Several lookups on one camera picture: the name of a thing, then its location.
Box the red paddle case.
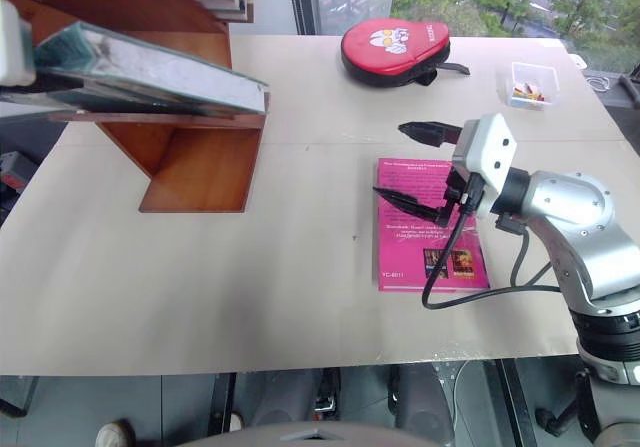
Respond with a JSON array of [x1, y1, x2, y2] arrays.
[[340, 18, 472, 89]]

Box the pink book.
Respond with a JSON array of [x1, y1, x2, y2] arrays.
[[371, 157, 492, 294]]

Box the wooden bookshelf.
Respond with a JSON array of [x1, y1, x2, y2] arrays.
[[0, 0, 272, 215]]

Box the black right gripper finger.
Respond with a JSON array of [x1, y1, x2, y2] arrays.
[[371, 185, 452, 224], [397, 121, 464, 148]]

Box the black chair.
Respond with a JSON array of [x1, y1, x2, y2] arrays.
[[616, 60, 640, 114]]

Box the large teal-covered book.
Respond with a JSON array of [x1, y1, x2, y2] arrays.
[[30, 20, 272, 119]]

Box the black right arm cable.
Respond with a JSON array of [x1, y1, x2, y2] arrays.
[[421, 175, 565, 311]]

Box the clear plastic box with bits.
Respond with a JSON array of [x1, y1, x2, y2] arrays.
[[495, 61, 560, 111]]

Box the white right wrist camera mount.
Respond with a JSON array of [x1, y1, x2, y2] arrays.
[[451, 112, 517, 196]]

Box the white cord under table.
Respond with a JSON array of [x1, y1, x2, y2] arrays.
[[451, 358, 477, 399]]

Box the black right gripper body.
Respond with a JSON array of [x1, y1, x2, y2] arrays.
[[441, 162, 484, 221]]

